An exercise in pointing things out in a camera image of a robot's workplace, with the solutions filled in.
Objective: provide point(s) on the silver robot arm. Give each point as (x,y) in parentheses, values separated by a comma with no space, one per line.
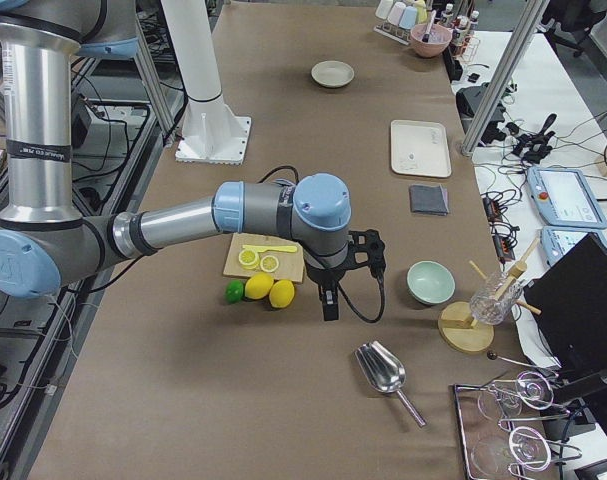
(46,243)

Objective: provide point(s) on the black monitor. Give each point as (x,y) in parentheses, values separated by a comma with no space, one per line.
(572,297)

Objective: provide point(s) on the yellow plastic knife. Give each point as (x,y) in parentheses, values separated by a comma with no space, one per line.
(270,248)

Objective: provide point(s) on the clear glass cup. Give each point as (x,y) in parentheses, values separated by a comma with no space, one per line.
(495,299)

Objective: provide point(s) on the wooden cutting board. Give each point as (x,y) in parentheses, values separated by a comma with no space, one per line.
(291,264)

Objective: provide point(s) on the wire glass rack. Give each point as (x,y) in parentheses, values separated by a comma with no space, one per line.
(500,431)

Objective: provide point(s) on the blue teach pendant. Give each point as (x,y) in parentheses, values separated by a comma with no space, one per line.
(556,241)
(563,197)

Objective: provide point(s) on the metal muddler stick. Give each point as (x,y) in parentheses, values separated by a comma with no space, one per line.
(428,27)

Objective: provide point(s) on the grey folded cloth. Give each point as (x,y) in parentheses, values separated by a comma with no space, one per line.
(430,200)

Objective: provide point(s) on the copper wire bottle basket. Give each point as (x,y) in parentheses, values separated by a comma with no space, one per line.
(462,22)

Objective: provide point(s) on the green bowl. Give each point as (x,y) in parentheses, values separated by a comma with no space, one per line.
(430,283)

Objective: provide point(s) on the pink bowl with ice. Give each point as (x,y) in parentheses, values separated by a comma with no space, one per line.
(438,40)

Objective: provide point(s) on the white rabbit tray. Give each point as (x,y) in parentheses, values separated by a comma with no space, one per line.
(419,148)

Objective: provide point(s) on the yellow lemon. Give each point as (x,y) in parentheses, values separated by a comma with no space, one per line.
(258,286)
(282,294)

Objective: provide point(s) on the lemon slice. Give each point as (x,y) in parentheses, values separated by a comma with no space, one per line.
(248,259)
(269,264)

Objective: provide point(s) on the white cup rack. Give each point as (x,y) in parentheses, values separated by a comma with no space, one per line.
(397,18)

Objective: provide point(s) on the green lime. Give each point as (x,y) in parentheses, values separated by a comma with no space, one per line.
(235,291)

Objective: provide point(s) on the white round plate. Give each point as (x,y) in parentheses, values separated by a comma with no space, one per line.
(332,74)

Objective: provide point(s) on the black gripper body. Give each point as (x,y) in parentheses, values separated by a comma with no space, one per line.
(324,274)

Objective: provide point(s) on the wooden cup stand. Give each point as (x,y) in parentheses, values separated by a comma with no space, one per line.
(458,327)

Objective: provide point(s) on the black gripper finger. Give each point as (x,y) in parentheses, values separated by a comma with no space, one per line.
(330,303)

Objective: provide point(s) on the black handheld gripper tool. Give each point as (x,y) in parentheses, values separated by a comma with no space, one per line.
(532,147)

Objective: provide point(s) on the metal scoop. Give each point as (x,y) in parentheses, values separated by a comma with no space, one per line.
(386,374)

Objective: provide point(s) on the aluminium frame post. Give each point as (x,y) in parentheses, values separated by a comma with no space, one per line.
(515,49)

